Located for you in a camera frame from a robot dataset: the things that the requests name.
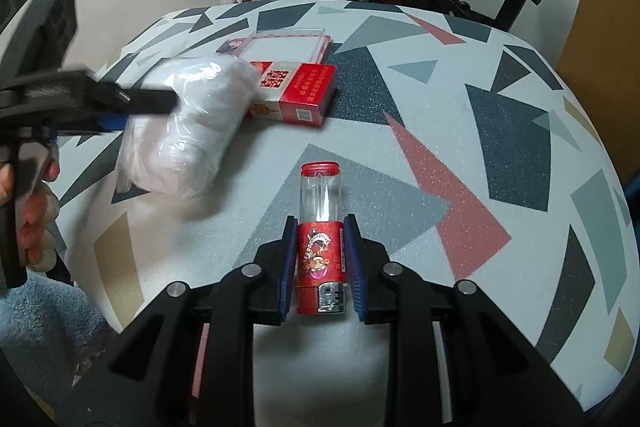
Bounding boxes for white plastic bag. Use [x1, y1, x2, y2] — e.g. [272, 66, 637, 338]
[116, 54, 262, 199]

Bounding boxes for light blue fuzzy sleeve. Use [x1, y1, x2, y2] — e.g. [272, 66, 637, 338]
[1, 274, 117, 413]

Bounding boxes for red lighter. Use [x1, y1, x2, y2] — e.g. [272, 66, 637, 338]
[296, 161, 346, 315]

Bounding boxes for person's left hand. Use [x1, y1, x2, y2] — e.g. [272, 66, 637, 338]
[17, 159, 60, 268]

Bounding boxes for wooden door panel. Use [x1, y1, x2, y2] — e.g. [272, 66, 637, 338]
[558, 0, 639, 183]

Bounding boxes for red cigarette box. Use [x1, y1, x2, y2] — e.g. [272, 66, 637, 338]
[248, 61, 336, 128]

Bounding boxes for clear plastic card case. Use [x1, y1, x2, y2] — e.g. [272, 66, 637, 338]
[217, 28, 332, 64]

